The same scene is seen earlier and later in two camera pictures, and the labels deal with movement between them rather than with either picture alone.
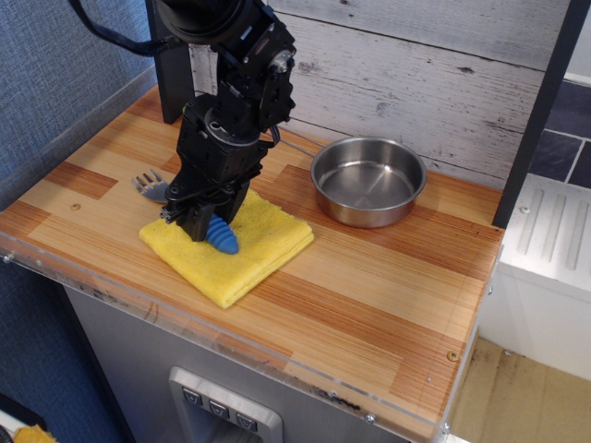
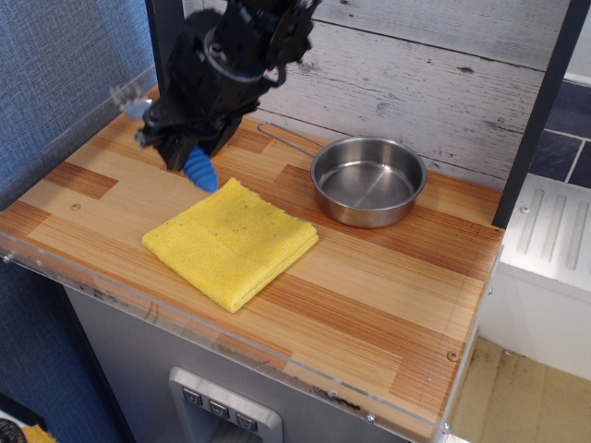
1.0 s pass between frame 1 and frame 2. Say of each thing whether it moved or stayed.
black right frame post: stayed
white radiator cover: stayed
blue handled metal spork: moved
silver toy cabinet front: stayed
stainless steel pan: stayed
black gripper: moved
